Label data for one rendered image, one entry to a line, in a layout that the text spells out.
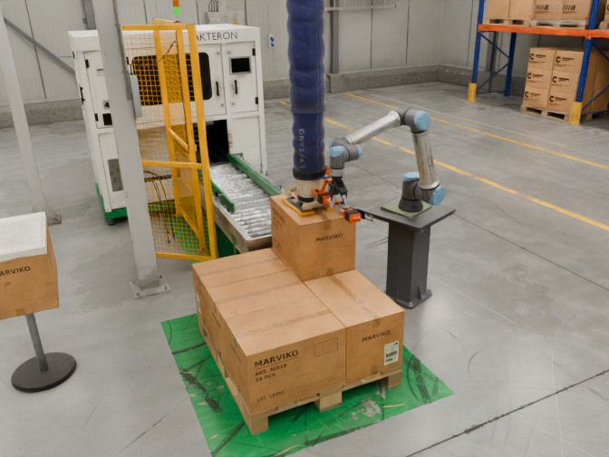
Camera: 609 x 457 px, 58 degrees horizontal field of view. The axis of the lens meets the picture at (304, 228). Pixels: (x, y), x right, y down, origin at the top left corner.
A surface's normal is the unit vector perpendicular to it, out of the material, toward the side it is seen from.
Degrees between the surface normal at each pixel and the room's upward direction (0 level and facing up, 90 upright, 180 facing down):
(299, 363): 90
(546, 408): 0
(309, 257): 90
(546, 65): 92
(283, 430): 0
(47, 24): 90
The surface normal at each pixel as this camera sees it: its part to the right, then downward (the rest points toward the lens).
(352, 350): 0.41, 0.35
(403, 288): -0.70, 0.30
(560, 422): -0.03, -0.92
